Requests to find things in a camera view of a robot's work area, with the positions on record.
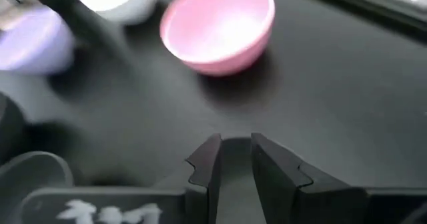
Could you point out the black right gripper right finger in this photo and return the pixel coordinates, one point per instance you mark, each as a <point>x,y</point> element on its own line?
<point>280,184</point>

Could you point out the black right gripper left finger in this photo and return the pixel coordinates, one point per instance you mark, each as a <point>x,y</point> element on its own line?
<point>207,170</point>

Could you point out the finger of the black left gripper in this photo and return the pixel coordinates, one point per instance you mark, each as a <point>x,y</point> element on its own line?
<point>83,4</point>
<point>56,4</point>

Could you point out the white bowl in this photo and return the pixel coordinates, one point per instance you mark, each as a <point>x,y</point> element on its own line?
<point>116,0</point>

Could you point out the purple bowl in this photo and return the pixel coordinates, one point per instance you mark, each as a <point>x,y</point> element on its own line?
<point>30,47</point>

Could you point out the pink bowl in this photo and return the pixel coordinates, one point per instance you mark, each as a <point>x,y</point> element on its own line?
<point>217,27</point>

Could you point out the black bowl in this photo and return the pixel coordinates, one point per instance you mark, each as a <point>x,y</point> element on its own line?
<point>30,170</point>

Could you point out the black table frame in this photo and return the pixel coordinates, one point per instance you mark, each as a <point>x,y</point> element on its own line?
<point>367,0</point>

